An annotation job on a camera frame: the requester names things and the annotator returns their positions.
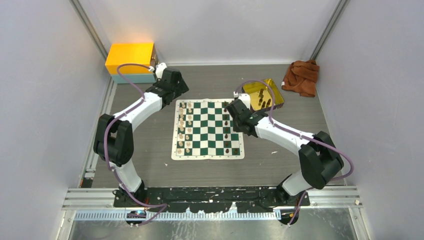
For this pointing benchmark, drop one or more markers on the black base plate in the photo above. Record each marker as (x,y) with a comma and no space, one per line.
(246,199)

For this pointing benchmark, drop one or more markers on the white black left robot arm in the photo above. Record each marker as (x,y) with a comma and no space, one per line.
(114,138)

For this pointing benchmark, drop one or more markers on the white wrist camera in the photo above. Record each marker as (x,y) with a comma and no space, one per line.
(158,70)
(244,97)

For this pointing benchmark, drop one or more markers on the aluminium frame rail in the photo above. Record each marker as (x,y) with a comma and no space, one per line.
(95,204)

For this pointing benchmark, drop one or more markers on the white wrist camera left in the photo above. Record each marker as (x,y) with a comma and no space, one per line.
(158,70)

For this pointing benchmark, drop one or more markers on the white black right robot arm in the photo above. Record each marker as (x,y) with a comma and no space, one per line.
(319,160)

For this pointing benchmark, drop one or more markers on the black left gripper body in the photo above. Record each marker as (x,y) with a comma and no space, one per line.
(179,89)

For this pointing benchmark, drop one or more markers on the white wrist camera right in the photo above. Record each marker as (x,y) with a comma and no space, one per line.
(244,97)

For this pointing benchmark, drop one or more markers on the yellow and teal box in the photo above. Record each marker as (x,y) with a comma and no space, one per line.
(133,61)

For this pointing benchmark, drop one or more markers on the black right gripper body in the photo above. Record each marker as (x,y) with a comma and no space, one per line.
(236,125)

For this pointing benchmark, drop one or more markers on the green white chess mat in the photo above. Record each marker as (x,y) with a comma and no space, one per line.
(203,131)

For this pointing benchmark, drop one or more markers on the brown crumpled cloth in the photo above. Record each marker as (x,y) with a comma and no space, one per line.
(301,77)

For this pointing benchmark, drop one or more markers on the gold metal tin tray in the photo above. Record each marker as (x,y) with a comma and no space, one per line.
(262,97)

